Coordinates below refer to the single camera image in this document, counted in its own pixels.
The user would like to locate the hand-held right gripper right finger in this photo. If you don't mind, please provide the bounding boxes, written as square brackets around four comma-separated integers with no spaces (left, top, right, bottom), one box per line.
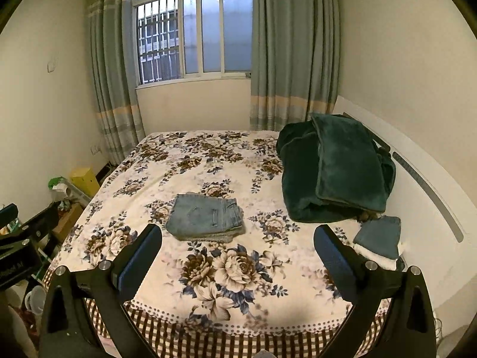
[313,225,438,358]

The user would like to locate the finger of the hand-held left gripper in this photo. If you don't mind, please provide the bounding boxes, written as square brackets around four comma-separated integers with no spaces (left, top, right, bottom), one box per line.
[17,201,61,245]
[0,203,20,229]

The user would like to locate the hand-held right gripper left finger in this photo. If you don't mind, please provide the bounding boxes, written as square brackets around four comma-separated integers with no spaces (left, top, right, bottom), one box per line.
[39,224,163,358]

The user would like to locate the blue jeans pants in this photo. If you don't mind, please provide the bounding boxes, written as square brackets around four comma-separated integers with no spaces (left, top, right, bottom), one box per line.
[165,192,245,242]

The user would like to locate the cardboard box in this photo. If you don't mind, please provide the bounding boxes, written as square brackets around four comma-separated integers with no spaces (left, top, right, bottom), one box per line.
[51,203,85,243]

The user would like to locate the folded white cloth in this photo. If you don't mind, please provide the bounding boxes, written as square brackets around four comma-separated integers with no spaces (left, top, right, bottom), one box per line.
[352,242,408,271]

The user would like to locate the white plastic container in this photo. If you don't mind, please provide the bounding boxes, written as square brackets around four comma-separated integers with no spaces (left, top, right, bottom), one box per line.
[24,285,47,314]

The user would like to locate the folded teal cloth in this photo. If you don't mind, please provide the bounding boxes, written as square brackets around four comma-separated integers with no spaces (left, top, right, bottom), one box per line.
[353,215,402,260]

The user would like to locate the yellow box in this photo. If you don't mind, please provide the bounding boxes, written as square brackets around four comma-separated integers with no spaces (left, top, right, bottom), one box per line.
[69,166,101,197]

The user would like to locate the dark green plush blanket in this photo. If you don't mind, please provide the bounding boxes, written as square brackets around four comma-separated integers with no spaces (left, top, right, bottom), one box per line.
[276,112,397,223]

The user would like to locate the white bed headboard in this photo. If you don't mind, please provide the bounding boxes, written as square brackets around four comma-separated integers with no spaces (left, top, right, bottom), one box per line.
[331,95,477,331]

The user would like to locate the brown checked bed sheet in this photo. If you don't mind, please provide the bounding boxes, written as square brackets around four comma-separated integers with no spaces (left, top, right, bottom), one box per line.
[83,297,393,358]

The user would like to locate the floral bed sheet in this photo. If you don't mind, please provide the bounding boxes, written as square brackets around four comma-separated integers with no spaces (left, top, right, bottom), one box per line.
[42,130,396,338]

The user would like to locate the grey-green striped curtain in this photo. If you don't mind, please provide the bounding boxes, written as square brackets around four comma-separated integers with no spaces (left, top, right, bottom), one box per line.
[250,0,341,132]
[86,0,147,165]

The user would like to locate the white framed window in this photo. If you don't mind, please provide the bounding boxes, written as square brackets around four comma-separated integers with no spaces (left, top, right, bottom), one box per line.
[132,0,254,90]

